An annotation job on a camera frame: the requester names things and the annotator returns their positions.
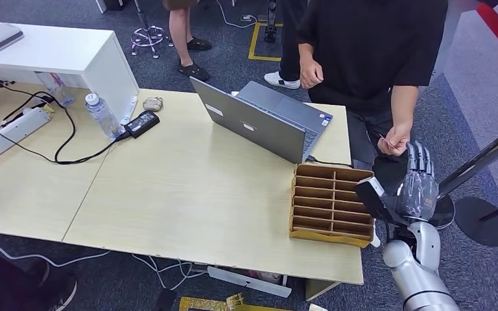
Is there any person's left hand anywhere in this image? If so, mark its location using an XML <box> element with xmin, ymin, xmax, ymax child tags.
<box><xmin>377</xmin><ymin>122</ymin><xmax>414</xmax><ymax>157</ymax></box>

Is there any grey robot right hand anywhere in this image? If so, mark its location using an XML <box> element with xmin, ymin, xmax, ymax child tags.
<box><xmin>381</xmin><ymin>141</ymin><xmax>440</xmax><ymax>225</ymax></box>

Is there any person's right hand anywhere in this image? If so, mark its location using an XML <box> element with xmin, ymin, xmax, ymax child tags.
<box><xmin>299</xmin><ymin>58</ymin><xmax>325</xmax><ymax>90</ymax></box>

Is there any small card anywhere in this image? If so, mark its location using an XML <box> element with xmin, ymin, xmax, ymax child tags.
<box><xmin>378</xmin><ymin>133</ymin><xmax>399</xmax><ymax>150</ymax></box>

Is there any person with white shoe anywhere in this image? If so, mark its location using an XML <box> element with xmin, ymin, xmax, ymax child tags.
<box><xmin>263</xmin><ymin>0</ymin><xmax>309</xmax><ymax>90</ymax></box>

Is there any cardboard card organizer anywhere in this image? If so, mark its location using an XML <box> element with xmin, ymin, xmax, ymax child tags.
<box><xmin>288</xmin><ymin>163</ymin><xmax>375</xmax><ymax>249</ymax></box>

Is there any person in black sandals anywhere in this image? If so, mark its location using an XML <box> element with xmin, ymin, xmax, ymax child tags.
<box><xmin>162</xmin><ymin>0</ymin><xmax>213</xmax><ymax>82</ymax></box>

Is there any person with dark shoe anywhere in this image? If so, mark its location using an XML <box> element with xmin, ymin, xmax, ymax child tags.
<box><xmin>0</xmin><ymin>244</ymin><xmax>78</xmax><ymax>311</ymax></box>

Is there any black stand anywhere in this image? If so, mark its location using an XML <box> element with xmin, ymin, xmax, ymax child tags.
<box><xmin>263</xmin><ymin>0</ymin><xmax>279</xmax><ymax>44</ymax></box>

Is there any black stanchion pole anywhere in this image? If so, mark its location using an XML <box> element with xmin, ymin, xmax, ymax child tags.
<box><xmin>428</xmin><ymin>118</ymin><xmax>498</xmax><ymax>231</ymax></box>
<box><xmin>453</xmin><ymin>195</ymin><xmax>498</xmax><ymax>248</ymax></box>

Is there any yellow floor tape square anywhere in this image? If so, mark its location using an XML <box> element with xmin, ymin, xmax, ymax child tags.
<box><xmin>247</xmin><ymin>22</ymin><xmax>284</xmax><ymax>63</ymax></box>

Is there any grey laptop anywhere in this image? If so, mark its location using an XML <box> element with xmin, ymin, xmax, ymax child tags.
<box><xmin>189</xmin><ymin>76</ymin><xmax>335</xmax><ymax>165</ymax></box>

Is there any chrome stool base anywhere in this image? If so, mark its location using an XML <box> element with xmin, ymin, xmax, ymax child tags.
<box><xmin>129</xmin><ymin>0</ymin><xmax>175</xmax><ymax>60</ymax></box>

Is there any black power adapter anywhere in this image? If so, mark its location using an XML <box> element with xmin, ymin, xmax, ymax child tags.
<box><xmin>123</xmin><ymin>110</ymin><xmax>161</xmax><ymax>140</ymax></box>

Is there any white bar under desk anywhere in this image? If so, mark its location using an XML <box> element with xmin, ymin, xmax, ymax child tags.
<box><xmin>206</xmin><ymin>265</ymin><xmax>293</xmax><ymax>299</ymax></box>

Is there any clear water bottle white cap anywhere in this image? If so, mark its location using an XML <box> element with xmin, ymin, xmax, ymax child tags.
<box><xmin>84</xmin><ymin>92</ymin><xmax>126</xmax><ymax>142</ymax></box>

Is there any white desk shelf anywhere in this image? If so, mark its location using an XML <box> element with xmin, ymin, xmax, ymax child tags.
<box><xmin>0</xmin><ymin>20</ymin><xmax>141</xmax><ymax>126</ymax></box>

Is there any clear plastic bottle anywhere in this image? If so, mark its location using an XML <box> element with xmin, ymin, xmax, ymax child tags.
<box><xmin>34</xmin><ymin>71</ymin><xmax>77</xmax><ymax>108</ymax></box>

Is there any white power strip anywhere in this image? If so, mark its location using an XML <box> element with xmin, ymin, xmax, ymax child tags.
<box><xmin>0</xmin><ymin>107</ymin><xmax>53</xmax><ymax>163</ymax></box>

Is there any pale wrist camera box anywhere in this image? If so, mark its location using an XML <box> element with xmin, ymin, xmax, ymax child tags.
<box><xmin>354</xmin><ymin>176</ymin><xmax>390</xmax><ymax>222</ymax></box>

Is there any black laptop cable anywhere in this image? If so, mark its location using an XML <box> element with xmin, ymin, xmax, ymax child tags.
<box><xmin>305</xmin><ymin>155</ymin><xmax>355</xmax><ymax>168</ymax></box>

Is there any white floor cable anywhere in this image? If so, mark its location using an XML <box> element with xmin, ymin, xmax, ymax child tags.
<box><xmin>130</xmin><ymin>253</ymin><xmax>210</xmax><ymax>292</ymax></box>
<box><xmin>213</xmin><ymin>0</ymin><xmax>259</xmax><ymax>30</ymax></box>
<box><xmin>0</xmin><ymin>239</ymin><xmax>112</xmax><ymax>270</ymax></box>

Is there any black power cable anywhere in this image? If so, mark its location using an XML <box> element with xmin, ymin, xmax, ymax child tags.
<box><xmin>0</xmin><ymin>73</ymin><xmax>132</xmax><ymax>167</ymax></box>

